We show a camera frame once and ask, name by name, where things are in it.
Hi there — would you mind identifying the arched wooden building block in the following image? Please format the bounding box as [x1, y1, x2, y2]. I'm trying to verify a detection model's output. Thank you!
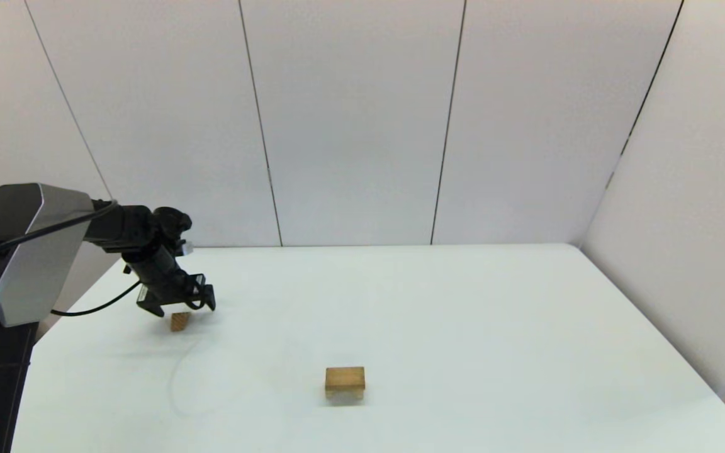
[326, 385, 364, 404]

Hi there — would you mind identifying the rectangular wooden building block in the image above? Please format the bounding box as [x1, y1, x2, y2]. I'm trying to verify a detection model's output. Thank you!
[325, 367, 365, 391]

